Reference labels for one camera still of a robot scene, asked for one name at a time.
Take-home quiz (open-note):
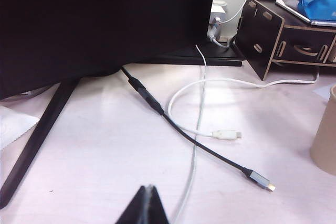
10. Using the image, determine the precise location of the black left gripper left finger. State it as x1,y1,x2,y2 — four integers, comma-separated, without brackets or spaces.
115,184,150,224

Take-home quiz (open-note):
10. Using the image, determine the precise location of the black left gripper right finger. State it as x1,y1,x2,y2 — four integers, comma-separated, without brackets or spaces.
143,185,170,224

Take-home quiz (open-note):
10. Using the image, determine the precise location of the beige paper cup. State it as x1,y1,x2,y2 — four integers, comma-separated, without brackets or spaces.
309,83,336,176

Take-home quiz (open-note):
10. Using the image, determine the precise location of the black monitor stand leg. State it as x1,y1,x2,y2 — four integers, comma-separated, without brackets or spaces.
0,78,81,209

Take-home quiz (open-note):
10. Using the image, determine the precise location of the large black monitor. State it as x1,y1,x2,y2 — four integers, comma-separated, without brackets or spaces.
0,0,218,101

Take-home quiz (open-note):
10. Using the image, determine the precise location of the black wooden desk organizer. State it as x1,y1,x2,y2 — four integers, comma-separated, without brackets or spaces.
234,0,336,81

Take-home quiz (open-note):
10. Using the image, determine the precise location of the flat silver board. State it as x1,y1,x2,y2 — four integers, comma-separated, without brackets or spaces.
275,0,336,27

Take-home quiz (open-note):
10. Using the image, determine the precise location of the thin white cable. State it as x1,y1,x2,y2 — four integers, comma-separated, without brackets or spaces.
172,45,208,224

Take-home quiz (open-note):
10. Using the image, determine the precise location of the thick white USB-C cable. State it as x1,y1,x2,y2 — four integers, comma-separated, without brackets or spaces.
167,70,320,141

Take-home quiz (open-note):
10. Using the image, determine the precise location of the black cable grey plug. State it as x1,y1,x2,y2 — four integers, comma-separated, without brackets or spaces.
121,66,277,193

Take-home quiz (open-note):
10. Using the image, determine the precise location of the black flat base plate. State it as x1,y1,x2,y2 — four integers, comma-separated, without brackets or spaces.
154,42,246,67

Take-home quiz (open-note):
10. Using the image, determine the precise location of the white wall plug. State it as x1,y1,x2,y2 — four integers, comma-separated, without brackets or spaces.
208,17,232,49

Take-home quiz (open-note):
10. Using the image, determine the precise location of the white charger cable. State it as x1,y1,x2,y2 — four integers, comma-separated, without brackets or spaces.
216,0,253,24

